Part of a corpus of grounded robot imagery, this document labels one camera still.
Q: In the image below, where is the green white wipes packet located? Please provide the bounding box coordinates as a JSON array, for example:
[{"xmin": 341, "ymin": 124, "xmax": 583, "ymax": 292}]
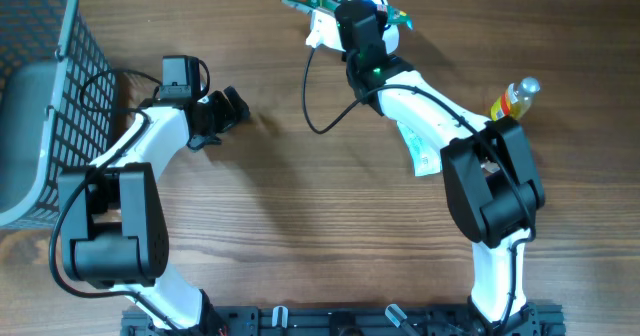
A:
[{"xmin": 279, "ymin": 0, "xmax": 413, "ymax": 30}]

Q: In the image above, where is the clear teal small packet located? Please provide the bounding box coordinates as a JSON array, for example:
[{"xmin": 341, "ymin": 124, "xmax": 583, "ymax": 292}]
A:
[{"xmin": 397, "ymin": 122, "xmax": 442, "ymax": 177}]

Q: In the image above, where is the yellow dish soap bottle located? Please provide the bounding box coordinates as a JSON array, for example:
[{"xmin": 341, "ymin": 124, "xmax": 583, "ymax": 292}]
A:
[{"xmin": 490, "ymin": 77, "xmax": 541, "ymax": 120}]

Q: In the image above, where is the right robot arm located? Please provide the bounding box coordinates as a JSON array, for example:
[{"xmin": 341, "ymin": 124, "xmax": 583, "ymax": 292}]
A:
[{"xmin": 334, "ymin": 0, "xmax": 545, "ymax": 335}]

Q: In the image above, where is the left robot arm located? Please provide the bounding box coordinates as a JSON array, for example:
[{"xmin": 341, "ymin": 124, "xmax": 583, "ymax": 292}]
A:
[{"xmin": 48, "ymin": 55, "xmax": 250, "ymax": 335}]

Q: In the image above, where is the white barcode scanner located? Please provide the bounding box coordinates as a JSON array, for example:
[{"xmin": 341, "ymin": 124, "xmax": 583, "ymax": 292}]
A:
[{"xmin": 349, "ymin": 0, "xmax": 399, "ymax": 54}]

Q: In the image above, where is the grey plastic mesh basket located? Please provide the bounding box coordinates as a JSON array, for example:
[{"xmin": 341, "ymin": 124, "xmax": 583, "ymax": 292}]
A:
[{"xmin": 1, "ymin": 0, "xmax": 118, "ymax": 229}]

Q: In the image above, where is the left black camera cable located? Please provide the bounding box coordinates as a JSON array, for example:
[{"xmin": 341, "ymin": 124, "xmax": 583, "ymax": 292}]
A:
[{"xmin": 48, "ymin": 68, "xmax": 186, "ymax": 333}]

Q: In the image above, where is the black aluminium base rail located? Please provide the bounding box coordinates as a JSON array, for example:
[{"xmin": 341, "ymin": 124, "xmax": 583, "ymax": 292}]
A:
[{"xmin": 120, "ymin": 303, "xmax": 567, "ymax": 336}]

